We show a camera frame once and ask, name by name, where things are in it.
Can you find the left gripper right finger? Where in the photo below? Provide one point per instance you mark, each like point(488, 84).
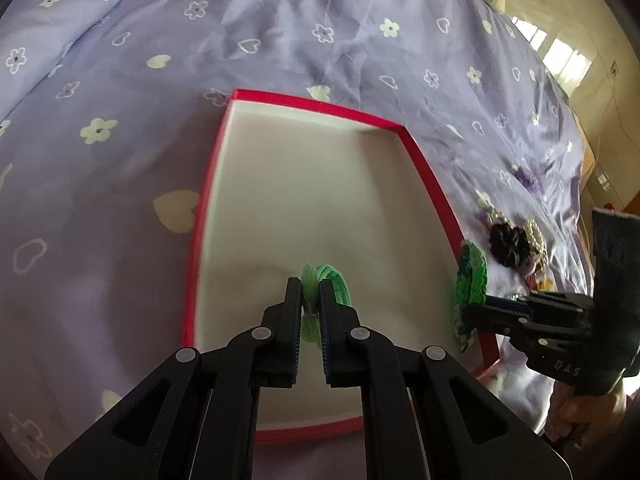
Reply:
point(424, 415)

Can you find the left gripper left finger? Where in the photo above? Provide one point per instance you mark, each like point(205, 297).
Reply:
point(195, 415)

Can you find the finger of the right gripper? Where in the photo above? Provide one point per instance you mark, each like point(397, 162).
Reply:
point(476, 318)
point(508, 304)

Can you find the black fabric scrunchie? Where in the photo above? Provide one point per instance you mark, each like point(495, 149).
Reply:
point(509, 245)

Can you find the red shallow jewelry box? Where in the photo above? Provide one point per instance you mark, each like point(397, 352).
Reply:
point(292, 181)

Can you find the person's right hand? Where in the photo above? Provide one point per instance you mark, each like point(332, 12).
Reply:
point(592, 417)

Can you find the purple floral bed quilt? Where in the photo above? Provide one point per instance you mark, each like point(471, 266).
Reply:
point(109, 110)

